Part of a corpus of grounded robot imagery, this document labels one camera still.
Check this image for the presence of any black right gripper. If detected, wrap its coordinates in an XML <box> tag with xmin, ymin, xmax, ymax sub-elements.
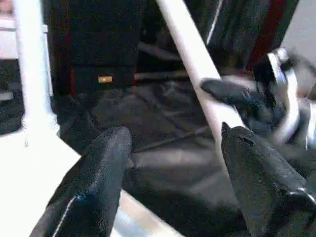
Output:
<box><xmin>200</xmin><ymin>78</ymin><xmax>283</xmax><ymax>130</ymax></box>

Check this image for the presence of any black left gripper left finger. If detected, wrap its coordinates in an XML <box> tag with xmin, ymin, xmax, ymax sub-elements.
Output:
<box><xmin>29</xmin><ymin>127</ymin><xmax>133</xmax><ymax>237</ymax></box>

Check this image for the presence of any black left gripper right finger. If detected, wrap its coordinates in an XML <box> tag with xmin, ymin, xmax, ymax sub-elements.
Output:
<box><xmin>221</xmin><ymin>122</ymin><xmax>316</xmax><ymax>237</ymax></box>

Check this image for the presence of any white plastic table leg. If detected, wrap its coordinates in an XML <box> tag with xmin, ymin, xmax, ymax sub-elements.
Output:
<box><xmin>13</xmin><ymin>0</ymin><xmax>54</xmax><ymax>135</ymax></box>
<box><xmin>155</xmin><ymin>0</ymin><xmax>246</xmax><ymax>161</ymax></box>

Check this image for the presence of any black mat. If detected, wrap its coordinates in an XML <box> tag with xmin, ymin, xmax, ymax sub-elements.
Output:
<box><xmin>0</xmin><ymin>59</ymin><xmax>316</xmax><ymax>237</ymax></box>

